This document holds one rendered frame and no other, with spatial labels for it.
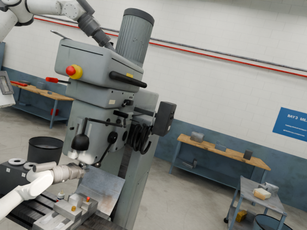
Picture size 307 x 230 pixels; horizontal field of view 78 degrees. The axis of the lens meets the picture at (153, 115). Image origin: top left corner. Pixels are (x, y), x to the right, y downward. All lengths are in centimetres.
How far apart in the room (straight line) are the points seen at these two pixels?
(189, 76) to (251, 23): 190
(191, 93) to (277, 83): 203
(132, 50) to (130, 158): 76
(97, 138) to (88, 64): 37
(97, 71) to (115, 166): 87
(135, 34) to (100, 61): 45
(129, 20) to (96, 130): 68
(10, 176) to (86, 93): 76
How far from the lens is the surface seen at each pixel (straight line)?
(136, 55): 122
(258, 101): 528
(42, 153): 306
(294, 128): 555
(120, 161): 149
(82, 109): 102
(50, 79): 92
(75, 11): 103
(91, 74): 85
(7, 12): 114
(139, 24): 125
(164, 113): 115
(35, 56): 762
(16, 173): 144
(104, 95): 92
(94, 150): 102
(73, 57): 91
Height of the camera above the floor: 177
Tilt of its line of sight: 7 degrees down
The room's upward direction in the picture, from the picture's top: 16 degrees clockwise
